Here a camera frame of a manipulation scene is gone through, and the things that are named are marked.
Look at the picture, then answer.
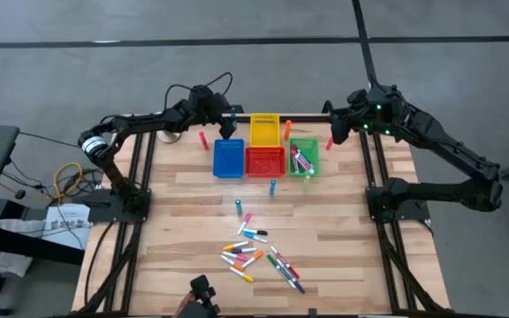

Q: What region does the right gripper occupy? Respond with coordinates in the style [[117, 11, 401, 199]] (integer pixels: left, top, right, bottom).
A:
[[345, 86, 405, 137]]

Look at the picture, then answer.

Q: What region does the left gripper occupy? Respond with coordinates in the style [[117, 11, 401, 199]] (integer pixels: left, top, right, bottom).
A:
[[182, 83, 234, 129]]

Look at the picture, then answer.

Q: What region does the pink Expo whiteboard marker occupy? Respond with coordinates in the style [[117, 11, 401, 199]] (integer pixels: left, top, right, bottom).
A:
[[295, 151, 316, 175]]

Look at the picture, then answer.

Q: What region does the thin red Expo marker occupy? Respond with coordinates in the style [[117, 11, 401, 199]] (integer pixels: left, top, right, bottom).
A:
[[270, 246, 301, 280]]

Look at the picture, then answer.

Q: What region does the thin blue Expo marker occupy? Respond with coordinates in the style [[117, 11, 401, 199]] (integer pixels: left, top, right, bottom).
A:
[[276, 258, 307, 295]]

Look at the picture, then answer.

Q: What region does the white bulb brass base lamp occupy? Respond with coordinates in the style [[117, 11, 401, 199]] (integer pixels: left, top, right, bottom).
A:
[[156, 127, 183, 145]]

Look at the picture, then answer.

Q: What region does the blue plastic basket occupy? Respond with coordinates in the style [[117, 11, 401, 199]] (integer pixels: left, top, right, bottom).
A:
[[212, 138, 246, 179]]

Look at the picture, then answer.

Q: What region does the yellow plastic basket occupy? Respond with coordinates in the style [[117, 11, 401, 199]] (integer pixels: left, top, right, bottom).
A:
[[249, 112, 281, 148]]

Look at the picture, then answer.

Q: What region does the green plastic basket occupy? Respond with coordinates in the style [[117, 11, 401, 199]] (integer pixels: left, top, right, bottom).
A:
[[287, 137, 322, 178]]

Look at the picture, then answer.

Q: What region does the red plastic basket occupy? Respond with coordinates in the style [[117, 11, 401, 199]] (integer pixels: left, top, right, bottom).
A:
[[245, 147, 287, 178]]

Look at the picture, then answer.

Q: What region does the blue cap white marker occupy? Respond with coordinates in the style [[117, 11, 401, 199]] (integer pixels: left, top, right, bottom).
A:
[[242, 231, 269, 245]]

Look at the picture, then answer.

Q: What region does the yellow cap white marker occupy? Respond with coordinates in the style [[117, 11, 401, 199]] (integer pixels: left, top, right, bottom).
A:
[[229, 266, 255, 284], [222, 240, 250, 252]]

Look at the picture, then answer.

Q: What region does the orange cap white marker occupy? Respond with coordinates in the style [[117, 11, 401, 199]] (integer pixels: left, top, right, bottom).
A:
[[240, 250, 265, 269], [220, 254, 246, 273]]

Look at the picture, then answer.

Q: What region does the thin green Expo marker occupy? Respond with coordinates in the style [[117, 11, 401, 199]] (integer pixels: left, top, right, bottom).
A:
[[266, 254, 298, 290]]

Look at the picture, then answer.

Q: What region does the black handheld device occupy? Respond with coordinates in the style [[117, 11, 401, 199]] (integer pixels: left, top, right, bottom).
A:
[[189, 274, 220, 318]]

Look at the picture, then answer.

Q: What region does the white printed paper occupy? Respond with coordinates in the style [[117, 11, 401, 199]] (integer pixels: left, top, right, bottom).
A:
[[43, 203, 92, 251]]

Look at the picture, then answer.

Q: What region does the person's hand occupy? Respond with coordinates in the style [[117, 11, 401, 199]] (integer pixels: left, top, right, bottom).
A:
[[175, 291, 199, 318]]

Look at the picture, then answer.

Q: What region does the black crossbar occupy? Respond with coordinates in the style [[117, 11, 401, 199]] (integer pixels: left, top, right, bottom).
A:
[[0, 222, 86, 267]]

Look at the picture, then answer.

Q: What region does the white crumpled cloth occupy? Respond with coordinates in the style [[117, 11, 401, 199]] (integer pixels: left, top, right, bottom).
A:
[[0, 249, 34, 278]]

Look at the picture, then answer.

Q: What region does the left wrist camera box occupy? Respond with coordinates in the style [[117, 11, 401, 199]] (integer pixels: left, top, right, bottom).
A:
[[218, 117, 239, 141]]

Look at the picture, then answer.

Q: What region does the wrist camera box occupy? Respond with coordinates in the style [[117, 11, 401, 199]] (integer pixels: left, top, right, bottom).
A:
[[330, 115, 353, 146], [218, 117, 239, 141]]

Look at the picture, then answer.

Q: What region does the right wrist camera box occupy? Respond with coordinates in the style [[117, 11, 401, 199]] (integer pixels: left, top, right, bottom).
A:
[[330, 115, 353, 146]]

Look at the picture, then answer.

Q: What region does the black aluminium table frame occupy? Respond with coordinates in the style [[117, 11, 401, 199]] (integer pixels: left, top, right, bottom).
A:
[[71, 112, 452, 318]]

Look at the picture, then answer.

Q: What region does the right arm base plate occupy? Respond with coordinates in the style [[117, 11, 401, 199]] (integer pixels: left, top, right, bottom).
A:
[[366, 185, 431, 222]]

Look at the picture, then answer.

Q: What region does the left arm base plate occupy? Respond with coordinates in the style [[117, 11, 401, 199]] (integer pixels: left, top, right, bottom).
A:
[[72, 188, 152, 223]]

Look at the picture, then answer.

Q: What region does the yellow cable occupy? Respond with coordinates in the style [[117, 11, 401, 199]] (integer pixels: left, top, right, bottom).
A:
[[53, 162, 83, 205]]

